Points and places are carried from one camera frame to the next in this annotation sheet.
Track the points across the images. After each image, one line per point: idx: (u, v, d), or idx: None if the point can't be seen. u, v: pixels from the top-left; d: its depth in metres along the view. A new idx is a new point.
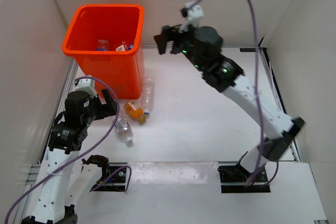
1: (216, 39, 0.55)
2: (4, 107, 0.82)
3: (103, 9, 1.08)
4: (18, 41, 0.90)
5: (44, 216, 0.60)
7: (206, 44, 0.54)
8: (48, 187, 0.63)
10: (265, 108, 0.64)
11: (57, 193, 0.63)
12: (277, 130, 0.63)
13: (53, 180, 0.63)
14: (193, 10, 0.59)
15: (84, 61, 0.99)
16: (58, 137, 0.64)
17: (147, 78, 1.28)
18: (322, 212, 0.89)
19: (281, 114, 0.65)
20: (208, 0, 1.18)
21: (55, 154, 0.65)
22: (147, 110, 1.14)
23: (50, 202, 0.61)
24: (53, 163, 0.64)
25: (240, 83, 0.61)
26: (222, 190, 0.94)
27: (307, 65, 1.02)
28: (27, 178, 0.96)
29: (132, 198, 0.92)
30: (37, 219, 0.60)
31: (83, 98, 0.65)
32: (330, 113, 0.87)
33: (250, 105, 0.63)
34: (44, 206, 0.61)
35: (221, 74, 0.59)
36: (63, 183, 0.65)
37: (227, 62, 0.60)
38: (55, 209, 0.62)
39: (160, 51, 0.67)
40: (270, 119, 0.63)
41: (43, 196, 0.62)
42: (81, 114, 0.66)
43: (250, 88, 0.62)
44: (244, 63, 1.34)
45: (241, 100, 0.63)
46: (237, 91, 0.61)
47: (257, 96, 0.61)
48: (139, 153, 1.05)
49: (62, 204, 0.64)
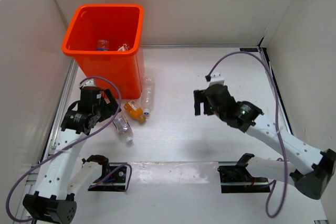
1: (221, 89, 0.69)
2: (4, 108, 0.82)
3: (102, 9, 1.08)
4: (18, 41, 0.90)
5: (48, 191, 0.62)
7: (214, 95, 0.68)
8: (55, 164, 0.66)
10: (290, 144, 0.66)
11: (63, 171, 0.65)
12: (307, 164, 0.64)
13: (61, 157, 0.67)
14: (214, 77, 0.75)
15: (84, 61, 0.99)
16: (71, 118, 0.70)
17: (147, 78, 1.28)
18: (322, 212, 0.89)
19: (308, 147, 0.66)
20: (208, 0, 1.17)
21: (66, 133, 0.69)
22: (147, 111, 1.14)
23: (56, 177, 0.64)
24: (63, 141, 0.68)
25: (261, 121, 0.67)
26: (222, 190, 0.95)
27: (307, 65, 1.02)
28: (27, 178, 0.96)
29: (132, 198, 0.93)
30: (41, 194, 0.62)
31: (97, 90, 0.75)
32: (331, 114, 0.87)
33: (272, 140, 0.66)
34: (50, 182, 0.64)
35: (241, 115, 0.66)
36: (70, 163, 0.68)
37: (244, 105, 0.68)
38: (60, 185, 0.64)
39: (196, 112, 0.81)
40: (297, 153, 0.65)
41: (50, 172, 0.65)
42: (94, 104, 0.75)
43: (271, 125, 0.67)
44: (244, 63, 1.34)
45: (264, 137, 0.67)
46: (258, 128, 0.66)
47: (279, 132, 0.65)
48: (139, 153, 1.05)
49: (65, 184, 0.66)
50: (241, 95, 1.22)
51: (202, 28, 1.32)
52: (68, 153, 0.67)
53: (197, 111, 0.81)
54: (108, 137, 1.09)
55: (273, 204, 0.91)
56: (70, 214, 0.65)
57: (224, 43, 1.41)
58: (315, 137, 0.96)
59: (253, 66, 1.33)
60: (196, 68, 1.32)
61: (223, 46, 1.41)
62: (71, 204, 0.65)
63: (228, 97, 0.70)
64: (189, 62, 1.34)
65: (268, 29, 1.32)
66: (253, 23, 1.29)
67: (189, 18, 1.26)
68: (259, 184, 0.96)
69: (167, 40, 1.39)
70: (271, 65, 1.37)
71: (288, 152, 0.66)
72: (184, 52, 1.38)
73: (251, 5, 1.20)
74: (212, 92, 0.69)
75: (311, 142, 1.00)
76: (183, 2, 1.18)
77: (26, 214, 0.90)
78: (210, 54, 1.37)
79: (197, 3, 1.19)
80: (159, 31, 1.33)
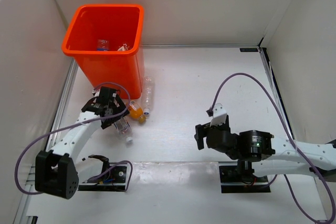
1: (224, 137, 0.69)
2: (4, 108, 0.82)
3: (102, 9, 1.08)
4: (18, 41, 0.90)
5: (62, 150, 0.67)
7: (221, 144, 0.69)
8: (72, 132, 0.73)
10: (310, 152, 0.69)
11: (78, 139, 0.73)
12: (333, 163, 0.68)
13: (79, 128, 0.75)
14: (217, 110, 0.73)
15: (85, 62, 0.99)
16: (91, 105, 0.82)
17: (147, 78, 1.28)
18: (322, 212, 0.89)
19: (323, 147, 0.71)
20: (208, 0, 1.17)
21: (86, 113, 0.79)
22: (147, 110, 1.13)
23: (72, 141, 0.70)
24: (83, 118, 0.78)
25: (277, 146, 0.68)
26: (222, 190, 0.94)
27: (307, 65, 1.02)
28: (27, 178, 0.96)
29: (132, 198, 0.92)
30: (56, 153, 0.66)
31: (114, 89, 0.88)
32: (331, 114, 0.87)
33: (294, 157, 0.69)
34: (65, 144, 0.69)
35: (256, 150, 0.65)
36: (83, 136, 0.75)
37: (253, 136, 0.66)
38: (73, 148, 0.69)
39: (200, 147, 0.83)
40: (320, 158, 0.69)
41: (66, 137, 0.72)
42: (110, 100, 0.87)
43: (286, 144, 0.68)
44: (244, 63, 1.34)
45: (285, 157, 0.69)
46: (280, 154, 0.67)
47: (296, 148, 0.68)
48: (139, 153, 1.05)
49: (75, 153, 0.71)
50: (241, 95, 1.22)
51: (202, 28, 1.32)
52: (84, 127, 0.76)
53: (199, 146, 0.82)
54: (108, 137, 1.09)
55: (273, 204, 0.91)
56: (71, 188, 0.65)
57: (224, 43, 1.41)
58: (315, 137, 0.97)
59: (253, 66, 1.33)
60: (196, 68, 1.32)
61: (223, 46, 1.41)
62: (75, 177, 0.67)
63: (231, 136, 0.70)
64: (189, 62, 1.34)
65: (267, 29, 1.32)
66: (253, 23, 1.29)
67: (189, 18, 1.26)
68: (259, 184, 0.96)
69: (167, 40, 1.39)
70: (271, 65, 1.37)
71: (312, 160, 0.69)
72: (184, 52, 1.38)
73: (251, 5, 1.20)
74: (218, 142, 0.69)
75: (311, 142, 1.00)
76: (184, 2, 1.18)
77: (26, 214, 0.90)
78: (210, 54, 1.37)
79: (197, 3, 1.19)
80: (159, 31, 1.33)
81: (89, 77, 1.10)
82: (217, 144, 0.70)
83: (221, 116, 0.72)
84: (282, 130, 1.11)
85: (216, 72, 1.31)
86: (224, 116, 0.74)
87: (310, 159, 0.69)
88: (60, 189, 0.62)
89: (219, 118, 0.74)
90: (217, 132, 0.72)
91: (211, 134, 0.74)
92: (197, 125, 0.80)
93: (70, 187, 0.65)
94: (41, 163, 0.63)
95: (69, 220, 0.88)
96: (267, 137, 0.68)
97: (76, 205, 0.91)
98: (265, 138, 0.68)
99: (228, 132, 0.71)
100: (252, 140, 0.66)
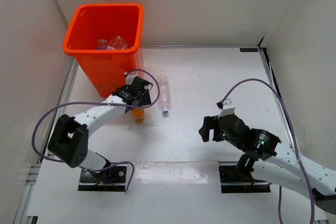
1: (238, 122, 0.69)
2: (4, 108, 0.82)
3: (102, 8, 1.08)
4: (19, 41, 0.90)
5: (82, 120, 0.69)
7: (231, 128, 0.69)
8: (98, 108, 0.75)
10: (310, 169, 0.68)
11: (100, 117, 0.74)
12: (331, 189, 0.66)
13: (104, 107, 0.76)
14: (226, 104, 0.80)
15: (86, 62, 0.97)
16: (122, 92, 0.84)
17: (163, 78, 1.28)
18: (322, 212, 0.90)
19: (327, 171, 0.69)
20: (208, 0, 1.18)
21: (113, 98, 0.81)
22: (166, 109, 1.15)
23: (94, 116, 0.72)
24: (110, 100, 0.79)
25: (281, 151, 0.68)
26: (222, 190, 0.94)
27: (307, 65, 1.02)
28: (27, 178, 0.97)
29: (133, 198, 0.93)
30: (76, 120, 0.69)
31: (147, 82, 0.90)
32: (332, 113, 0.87)
33: (294, 168, 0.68)
34: (87, 116, 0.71)
35: (260, 146, 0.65)
36: (107, 115, 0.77)
37: (262, 133, 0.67)
38: (92, 123, 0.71)
39: (205, 139, 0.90)
40: (319, 179, 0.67)
41: (91, 110, 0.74)
42: (140, 91, 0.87)
43: (290, 153, 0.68)
44: (244, 63, 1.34)
45: (284, 165, 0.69)
46: (279, 159, 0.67)
47: (300, 160, 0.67)
48: (141, 152, 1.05)
49: (92, 129, 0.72)
50: (241, 95, 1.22)
51: (201, 28, 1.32)
52: (108, 108, 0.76)
53: (205, 137, 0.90)
54: (108, 137, 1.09)
55: (273, 204, 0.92)
56: (76, 159, 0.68)
57: (224, 43, 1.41)
58: (315, 136, 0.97)
59: (253, 66, 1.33)
60: (195, 68, 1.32)
61: (223, 46, 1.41)
62: (85, 149, 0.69)
63: (244, 126, 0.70)
64: (189, 62, 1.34)
65: (267, 29, 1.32)
66: (253, 23, 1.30)
67: (189, 18, 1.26)
68: (259, 184, 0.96)
69: (167, 40, 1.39)
70: (271, 65, 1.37)
71: (310, 178, 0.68)
72: (182, 52, 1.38)
73: (251, 5, 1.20)
74: (229, 126, 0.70)
75: (311, 142, 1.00)
76: (183, 2, 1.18)
77: (26, 214, 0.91)
78: (210, 55, 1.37)
79: (197, 3, 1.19)
80: (159, 31, 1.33)
81: (89, 78, 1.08)
82: (228, 127, 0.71)
83: (230, 109, 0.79)
84: (281, 131, 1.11)
85: (216, 73, 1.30)
86: (232, 110, 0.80)
87: (308, 176, 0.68)
88: (67, 155, 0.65)
89: (228, 112, 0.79)
90: (232, 118, 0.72)
91: (225, 119, 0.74)
92: (206, 117, 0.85)
93: (77, 157, 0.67)
94: (61, 125, 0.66)
95: (70, 221, 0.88)
96: (275, 140, 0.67)
97: (77, 205, 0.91)
98: (273, 142, 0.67)
99: (242, 123, 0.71)
100: (259, 137, 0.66)
